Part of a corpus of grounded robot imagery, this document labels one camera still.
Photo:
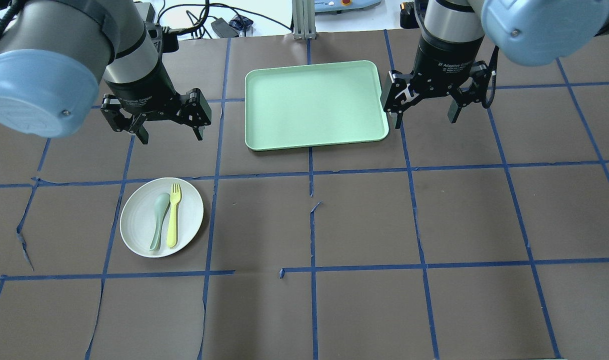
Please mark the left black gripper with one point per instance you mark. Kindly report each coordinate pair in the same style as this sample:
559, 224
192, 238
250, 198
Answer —
143, 90

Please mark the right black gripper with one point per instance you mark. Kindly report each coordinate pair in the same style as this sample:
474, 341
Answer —
442, 62

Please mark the yellow plastic fork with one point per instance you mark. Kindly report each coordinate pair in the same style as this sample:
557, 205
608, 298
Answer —
176, 195

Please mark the white round plate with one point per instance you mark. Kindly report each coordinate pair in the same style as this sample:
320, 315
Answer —
137, 221

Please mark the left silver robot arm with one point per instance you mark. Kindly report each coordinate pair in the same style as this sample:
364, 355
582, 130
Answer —
54, 54

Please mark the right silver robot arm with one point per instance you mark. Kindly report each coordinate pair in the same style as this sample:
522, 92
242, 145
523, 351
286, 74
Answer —
529, 33

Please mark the pale green spoon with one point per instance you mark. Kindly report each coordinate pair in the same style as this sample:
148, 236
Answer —
160, 208

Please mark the black power adapter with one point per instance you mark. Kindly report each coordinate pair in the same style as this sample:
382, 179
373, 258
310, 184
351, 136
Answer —
223, 30

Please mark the light green tray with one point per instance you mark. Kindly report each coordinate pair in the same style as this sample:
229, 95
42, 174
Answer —
313, 105

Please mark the blue teach pendant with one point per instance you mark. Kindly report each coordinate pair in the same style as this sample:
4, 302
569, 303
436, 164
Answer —
327, 7

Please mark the aluminium frame post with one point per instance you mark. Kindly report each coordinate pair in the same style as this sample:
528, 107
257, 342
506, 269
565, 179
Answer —
303, 18

